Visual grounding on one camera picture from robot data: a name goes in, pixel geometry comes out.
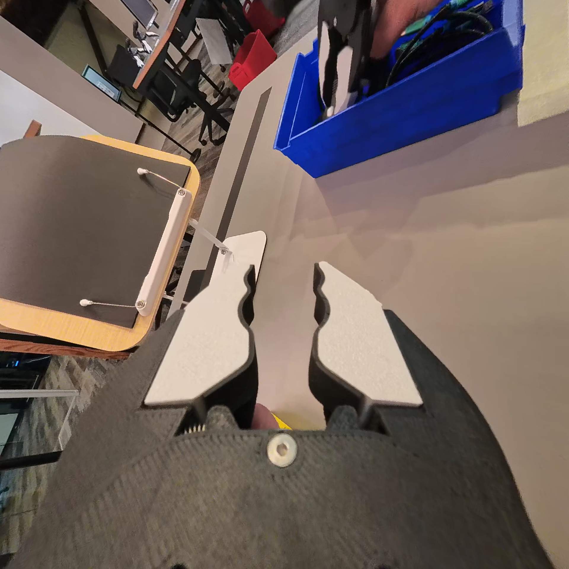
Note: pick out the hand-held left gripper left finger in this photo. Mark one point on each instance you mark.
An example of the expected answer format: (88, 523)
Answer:
(204, 351)

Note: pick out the clear acrylic stand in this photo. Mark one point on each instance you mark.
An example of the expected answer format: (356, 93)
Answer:
(66, 418)

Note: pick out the brown wooden desk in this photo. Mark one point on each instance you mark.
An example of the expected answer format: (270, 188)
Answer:
(66, 349)

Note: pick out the wooden book stand white base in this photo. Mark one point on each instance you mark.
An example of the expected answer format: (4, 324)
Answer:
(80, 213)

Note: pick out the red plastic bin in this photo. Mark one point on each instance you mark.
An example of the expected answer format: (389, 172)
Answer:
(262, 13)
(253, 62)

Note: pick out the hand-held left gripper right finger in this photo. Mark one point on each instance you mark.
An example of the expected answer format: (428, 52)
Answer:
(364, 351)

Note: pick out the beige office desk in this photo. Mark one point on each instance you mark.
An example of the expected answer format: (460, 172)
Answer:
(89, 26)

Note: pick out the black swivel chair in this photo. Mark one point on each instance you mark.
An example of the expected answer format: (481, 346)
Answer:
(178, 89)

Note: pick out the blue plastic bin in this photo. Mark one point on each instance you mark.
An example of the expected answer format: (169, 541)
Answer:
(400, 115)

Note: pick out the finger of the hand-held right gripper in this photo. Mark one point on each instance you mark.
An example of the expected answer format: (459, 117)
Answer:
(346, 71)
(325, 57)

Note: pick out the yellow plastic bin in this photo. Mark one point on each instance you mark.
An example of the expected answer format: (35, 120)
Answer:
(281, 423)

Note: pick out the person's right hand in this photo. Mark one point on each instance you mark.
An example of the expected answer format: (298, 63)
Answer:
(395, 17)

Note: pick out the teal framed tablet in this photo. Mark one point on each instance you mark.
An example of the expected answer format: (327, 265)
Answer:
(102, 82)

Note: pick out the computer monitor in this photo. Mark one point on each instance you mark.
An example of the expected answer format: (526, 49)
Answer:
(140, 11)

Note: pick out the white board panel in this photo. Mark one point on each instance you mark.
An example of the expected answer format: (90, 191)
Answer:
(215, 40)

